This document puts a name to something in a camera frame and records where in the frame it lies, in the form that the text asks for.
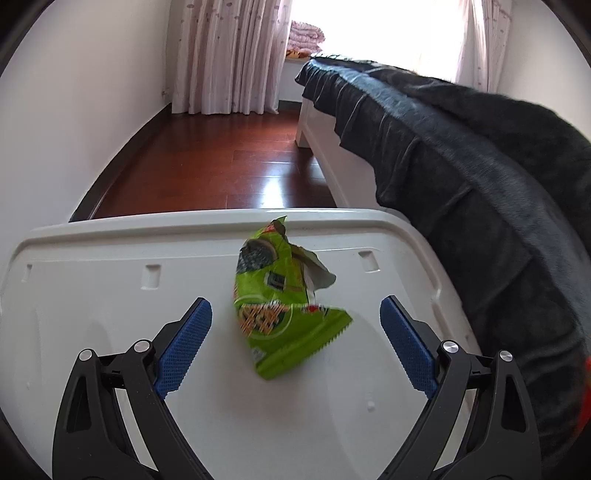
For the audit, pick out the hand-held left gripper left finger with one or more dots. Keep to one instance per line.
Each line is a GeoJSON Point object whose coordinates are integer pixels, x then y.
{"type": "Point", "coordinates": [184, 341]}

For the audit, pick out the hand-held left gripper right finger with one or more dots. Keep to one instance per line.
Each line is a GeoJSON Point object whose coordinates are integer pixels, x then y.
{"type": "Point", "coordinates": [408, 344]}

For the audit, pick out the green snack wrapper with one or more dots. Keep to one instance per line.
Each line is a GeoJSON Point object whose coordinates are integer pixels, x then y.
{"type": "Point", "coordinates": [277, 309]}

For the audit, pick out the dark blue blanket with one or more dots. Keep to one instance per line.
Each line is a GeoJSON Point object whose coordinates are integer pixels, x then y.
{"type": "Point", "coordinates": [485, 194]}

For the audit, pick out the red orange object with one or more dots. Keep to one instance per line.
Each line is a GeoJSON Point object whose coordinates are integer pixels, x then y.
{"type": "Point", "coordinates": [582, 397]}

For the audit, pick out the pink patterned curtain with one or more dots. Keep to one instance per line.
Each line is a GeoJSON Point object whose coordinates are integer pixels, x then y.
{"type": "Point", "coordinates": [226, 55]}
{"type": "Point", "coordinates": [485, 41]}

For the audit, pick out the folded pink quilts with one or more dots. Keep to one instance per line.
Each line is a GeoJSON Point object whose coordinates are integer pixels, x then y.
{"type": "Point", "coordinates": [304, 39]}

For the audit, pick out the white bed frame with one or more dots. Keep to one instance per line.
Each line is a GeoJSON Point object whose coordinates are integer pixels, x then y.
{"type": "Point", "coordinates": [323, 152]}

